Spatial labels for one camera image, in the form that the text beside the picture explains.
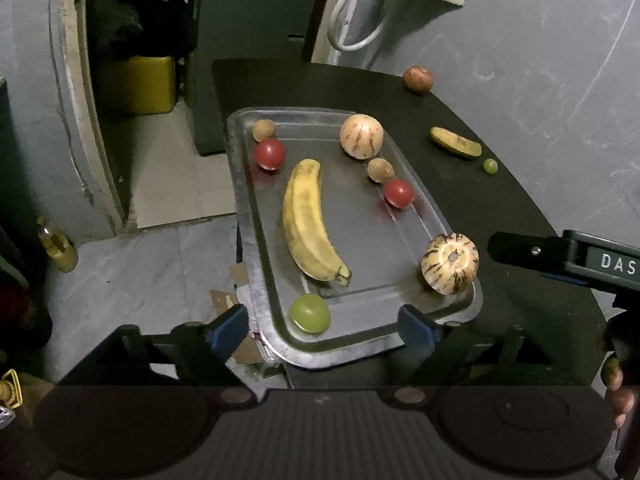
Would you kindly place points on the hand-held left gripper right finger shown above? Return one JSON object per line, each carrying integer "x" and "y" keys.
{"x": 417, "y": 330}

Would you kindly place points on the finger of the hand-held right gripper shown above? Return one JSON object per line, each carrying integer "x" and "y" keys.
{"x": 525, "y": 251}

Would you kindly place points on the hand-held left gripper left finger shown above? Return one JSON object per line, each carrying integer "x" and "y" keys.
{"x": 230, "y": 329}

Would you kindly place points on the green round fruit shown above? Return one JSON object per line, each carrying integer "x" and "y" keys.
{"x": 310, "y": 313}

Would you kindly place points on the metal tray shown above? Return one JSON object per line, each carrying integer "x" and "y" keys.
{"x": 350, "y": 240}

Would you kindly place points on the large yellow banana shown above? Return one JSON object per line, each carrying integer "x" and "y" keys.
{"x": 309, "y": 220}

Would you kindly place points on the red tomato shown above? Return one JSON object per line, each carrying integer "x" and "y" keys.
{"x": 399, "y": 193}
{"x": 270, "y": 154}

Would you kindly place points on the small brown round fruit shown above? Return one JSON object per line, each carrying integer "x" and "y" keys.
{"x": 263, "y": 130}
{"x": 381, "y": 169}

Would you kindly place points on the person's right hand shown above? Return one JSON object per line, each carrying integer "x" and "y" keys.
{"x": 619, "y": 390}

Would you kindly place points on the cardboard piece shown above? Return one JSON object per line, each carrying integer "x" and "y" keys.
{"x": 225, "y": 305}

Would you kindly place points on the small green grape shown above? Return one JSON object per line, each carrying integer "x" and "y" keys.
{"x": 490, "y": 165}

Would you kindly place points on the small spotted banana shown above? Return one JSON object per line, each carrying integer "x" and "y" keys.
{"x": 455, "y": 142}

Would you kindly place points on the yellow oil bottle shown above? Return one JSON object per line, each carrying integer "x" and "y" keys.
{"x": 56, "y": 250}

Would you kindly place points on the large striped pale melon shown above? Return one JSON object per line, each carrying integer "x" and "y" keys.
{"x": 361, "y": 135}

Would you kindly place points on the reddish brown round fruit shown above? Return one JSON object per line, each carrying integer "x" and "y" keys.
{"x": 418, "y": 79}

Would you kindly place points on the yellow plastic object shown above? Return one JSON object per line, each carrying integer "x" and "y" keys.
{"x": 10, "y": 389}

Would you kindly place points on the yellow jerry can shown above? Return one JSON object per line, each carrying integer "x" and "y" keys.
{"x": 136, "y": 85}

